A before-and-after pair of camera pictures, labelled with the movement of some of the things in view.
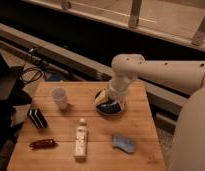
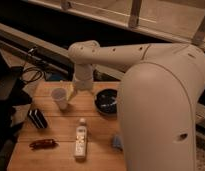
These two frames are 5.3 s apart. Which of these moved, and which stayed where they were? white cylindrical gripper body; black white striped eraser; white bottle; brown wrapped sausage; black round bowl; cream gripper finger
Moved: cream gripper finger; white cylindrical gripper body
Stayed: white bottle; brown wrapped sausage; black white striped eraser; black round bowl
